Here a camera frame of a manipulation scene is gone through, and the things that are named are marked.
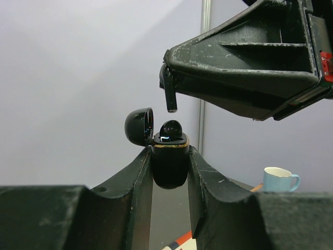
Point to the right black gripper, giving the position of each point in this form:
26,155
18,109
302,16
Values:
279,48

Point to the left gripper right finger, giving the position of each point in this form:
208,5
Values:
224,215

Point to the black oval earbud case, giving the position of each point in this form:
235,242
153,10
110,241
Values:
169,160

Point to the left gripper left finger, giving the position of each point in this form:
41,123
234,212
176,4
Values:
113,215

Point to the black stem earbud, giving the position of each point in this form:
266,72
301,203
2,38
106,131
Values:
171,131
167,82

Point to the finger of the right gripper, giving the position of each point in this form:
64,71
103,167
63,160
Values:
246,103

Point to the colourful patterned placemat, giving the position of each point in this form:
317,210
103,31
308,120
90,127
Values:
186,242

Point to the light blue mug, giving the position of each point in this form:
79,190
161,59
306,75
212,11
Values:
279,180

